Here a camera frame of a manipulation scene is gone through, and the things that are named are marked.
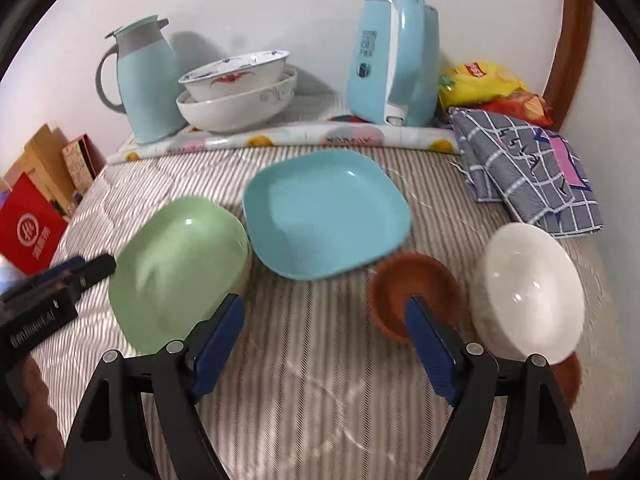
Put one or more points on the person's left hand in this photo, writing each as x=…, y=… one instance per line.
x=42, y=410

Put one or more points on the red chip bag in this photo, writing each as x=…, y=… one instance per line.
x=530, y=107

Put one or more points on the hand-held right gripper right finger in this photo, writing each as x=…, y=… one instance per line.
x=430, y=355

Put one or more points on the striped quilt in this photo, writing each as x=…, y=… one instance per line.
x=325, y=360

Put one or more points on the small brown bowl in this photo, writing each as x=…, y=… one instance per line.
x=567, y=375
x=400, y=280

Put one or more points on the grey checkered cloth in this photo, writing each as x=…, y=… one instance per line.
x=510, y=170

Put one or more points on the wooden door frame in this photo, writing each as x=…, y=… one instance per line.
x=575, y=35

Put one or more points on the white bowl red blue print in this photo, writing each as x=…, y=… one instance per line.
x=235, y=85

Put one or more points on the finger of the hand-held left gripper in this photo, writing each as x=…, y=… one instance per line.
x=60, y=269
x=95, y=272

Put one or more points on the brown cardboard box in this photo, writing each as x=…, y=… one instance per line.
x=40, y=160

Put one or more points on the light blue plate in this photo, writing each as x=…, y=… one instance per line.
x=325, y=210

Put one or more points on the white bowl grey print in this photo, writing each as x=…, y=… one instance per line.
x=225, y=115

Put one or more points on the patterned cardboard box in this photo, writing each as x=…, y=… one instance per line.
x=82, y=160

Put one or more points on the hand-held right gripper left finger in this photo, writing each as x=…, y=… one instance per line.
x=220, y=345

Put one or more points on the light blue electric kettle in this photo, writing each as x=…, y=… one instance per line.
x=370, y=60

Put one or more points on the green plate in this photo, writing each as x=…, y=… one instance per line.
x=175, y=270

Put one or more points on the plain white bowl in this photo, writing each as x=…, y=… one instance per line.
x=525, y=285

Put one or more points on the yellow chip bag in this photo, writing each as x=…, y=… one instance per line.
x=475, y=85

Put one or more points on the red box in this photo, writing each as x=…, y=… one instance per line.
x=30, y=225

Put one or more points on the light blue thermos jug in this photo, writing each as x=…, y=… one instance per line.
x=145, y=85

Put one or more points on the floral plastic mat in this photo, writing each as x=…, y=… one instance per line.
x=300, y=135

